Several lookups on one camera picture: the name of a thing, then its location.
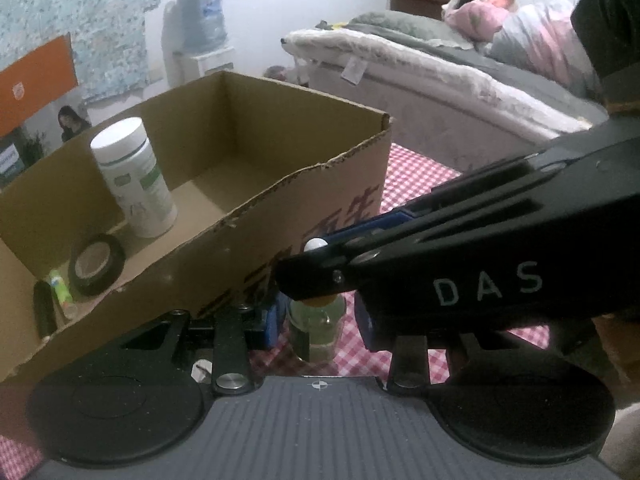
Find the bed with grey bedding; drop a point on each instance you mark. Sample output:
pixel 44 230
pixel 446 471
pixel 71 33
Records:
pixel 448 101

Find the brown cardboard box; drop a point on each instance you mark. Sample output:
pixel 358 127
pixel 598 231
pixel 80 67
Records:
pixel 255 168

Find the small clear dropper bottle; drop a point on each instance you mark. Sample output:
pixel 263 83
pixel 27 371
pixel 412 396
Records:
pixel 315 327

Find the green white glue stick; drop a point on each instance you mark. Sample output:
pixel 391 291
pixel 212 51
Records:
pixel 63 295

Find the orange Philips product box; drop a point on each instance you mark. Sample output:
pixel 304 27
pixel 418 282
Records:
pixel 42 107

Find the black electrical tape roll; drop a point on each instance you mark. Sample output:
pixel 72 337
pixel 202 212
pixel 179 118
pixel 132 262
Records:
pixel 96 264

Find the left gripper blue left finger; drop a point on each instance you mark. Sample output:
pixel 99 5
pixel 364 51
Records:
pixel 238 330

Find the blue patterned wall cloth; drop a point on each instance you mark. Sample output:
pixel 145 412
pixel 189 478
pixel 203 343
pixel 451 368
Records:
pixel 107 38

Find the white water dispenser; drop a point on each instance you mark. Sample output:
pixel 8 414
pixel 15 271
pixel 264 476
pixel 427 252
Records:
pixel 195 66

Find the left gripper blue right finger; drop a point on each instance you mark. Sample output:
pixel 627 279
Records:
pixel 409 371

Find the black cylinder flashlight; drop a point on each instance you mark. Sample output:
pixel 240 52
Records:
pixel 44 310

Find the pink checkered tablecloth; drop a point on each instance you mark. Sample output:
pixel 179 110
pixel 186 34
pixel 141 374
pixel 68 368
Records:
pixel 408 175

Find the person in pink clothes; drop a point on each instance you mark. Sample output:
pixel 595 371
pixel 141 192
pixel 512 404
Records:
pixel 538 37

